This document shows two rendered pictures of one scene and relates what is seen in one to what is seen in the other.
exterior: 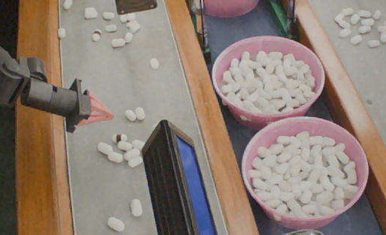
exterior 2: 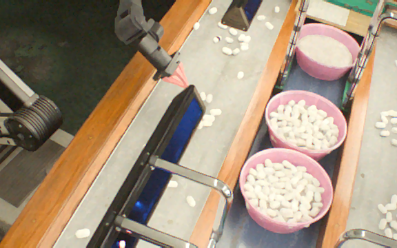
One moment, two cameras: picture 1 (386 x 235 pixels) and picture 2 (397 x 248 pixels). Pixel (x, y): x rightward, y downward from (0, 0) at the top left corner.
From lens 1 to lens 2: 0.38 m
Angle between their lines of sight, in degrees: 13
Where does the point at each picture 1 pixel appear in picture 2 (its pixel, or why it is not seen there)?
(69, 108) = (161, 65)
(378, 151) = (342, 205)
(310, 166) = (291, 189)
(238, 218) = not seen: hidden behind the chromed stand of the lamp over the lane
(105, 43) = (219, 47)
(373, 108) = (362, 180)
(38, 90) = (147, 42)
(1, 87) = (125, 27)
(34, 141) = (133, 78)
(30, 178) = (115, 96)
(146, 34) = (248, 56)
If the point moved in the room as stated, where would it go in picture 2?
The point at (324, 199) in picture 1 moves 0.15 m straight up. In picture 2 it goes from (284, 213) to (300, 179)
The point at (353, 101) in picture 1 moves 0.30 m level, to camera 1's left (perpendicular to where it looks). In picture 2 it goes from (350, 167) to (258, 127)
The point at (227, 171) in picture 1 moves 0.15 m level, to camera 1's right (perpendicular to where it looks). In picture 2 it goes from (235, 159) to (284, 180)
